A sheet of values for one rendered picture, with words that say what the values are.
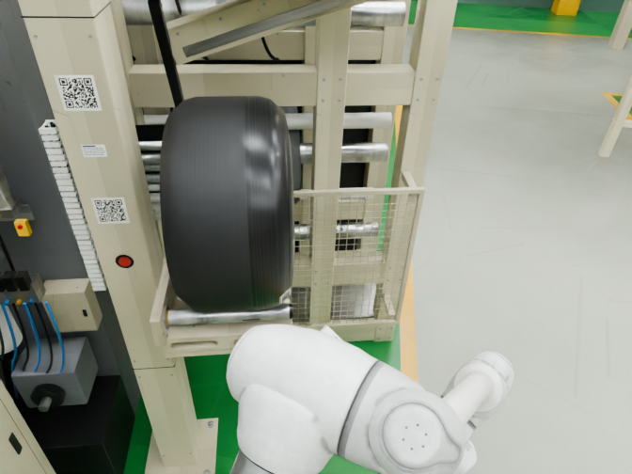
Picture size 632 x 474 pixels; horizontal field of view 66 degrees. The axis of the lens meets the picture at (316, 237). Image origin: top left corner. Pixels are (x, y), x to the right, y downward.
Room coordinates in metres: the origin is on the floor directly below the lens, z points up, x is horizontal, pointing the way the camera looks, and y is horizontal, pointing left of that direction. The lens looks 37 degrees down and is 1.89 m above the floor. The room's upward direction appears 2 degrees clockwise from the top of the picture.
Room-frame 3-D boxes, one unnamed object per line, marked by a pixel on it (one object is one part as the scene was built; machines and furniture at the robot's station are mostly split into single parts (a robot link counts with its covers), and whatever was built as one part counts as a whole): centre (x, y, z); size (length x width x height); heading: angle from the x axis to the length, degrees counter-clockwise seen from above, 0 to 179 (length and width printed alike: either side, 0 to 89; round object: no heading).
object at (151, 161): (1.42, 0.52, 1.05); 0.20 x 0.15 x 0.30; 97
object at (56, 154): (0.98, 0.58, 1.19); 0.05 x 0.04 x 0.48; 7
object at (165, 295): (1.05, 0.43, 0.90); 0.40 x 0.03 x 0.10; 7
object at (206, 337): (0.93, 0.24, 0.83); 0.36 x 0.09 x 0.06; 97
